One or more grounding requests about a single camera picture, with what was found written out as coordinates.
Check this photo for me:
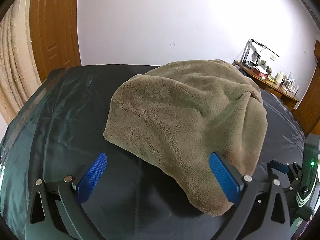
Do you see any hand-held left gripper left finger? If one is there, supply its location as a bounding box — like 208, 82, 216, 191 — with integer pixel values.
26, 152, 108, 240

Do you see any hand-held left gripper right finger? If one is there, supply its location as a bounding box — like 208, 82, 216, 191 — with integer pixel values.
209, 151, 292, 240

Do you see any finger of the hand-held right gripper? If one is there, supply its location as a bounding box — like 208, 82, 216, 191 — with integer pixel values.
266, 160, 303, 193

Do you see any brown fleece garment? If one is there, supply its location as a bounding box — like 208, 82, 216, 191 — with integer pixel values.
103, 59, 268, 217

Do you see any bed with dark sheet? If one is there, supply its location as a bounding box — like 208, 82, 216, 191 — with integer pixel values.
0, 64, 310, 240

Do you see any brown wooden wardrobe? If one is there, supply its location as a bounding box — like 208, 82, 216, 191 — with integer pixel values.
292, 40, 320, 135

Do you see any wooden desk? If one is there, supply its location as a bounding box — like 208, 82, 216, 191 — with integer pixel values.
232, 60, 300, 110

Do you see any clear plastic container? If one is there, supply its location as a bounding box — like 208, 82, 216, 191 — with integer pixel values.
282, 77, 299, 93

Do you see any red box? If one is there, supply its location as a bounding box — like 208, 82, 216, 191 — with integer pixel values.
251, 66, 268, 78

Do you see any beige curtain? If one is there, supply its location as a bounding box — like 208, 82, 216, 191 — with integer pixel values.
0, 0, 42, 123

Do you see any brown wooden door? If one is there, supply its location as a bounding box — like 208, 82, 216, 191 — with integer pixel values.
29, 0, 82, 83

